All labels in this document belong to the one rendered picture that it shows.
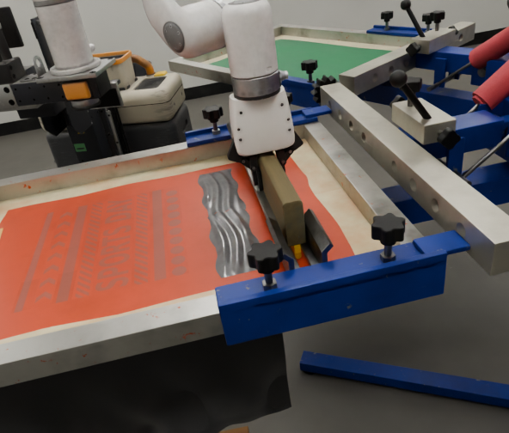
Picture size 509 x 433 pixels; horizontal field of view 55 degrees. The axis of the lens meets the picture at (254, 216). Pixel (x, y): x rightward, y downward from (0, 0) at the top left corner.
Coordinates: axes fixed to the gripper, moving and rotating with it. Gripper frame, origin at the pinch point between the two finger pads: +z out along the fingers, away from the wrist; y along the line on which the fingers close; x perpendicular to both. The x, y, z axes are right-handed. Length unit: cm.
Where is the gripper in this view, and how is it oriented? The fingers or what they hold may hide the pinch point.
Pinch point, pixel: (268, 175)
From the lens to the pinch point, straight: 85.6
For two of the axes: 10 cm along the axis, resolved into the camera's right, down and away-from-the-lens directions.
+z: 1.4, 8.4, 5.2
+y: -9.7, 2.2, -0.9
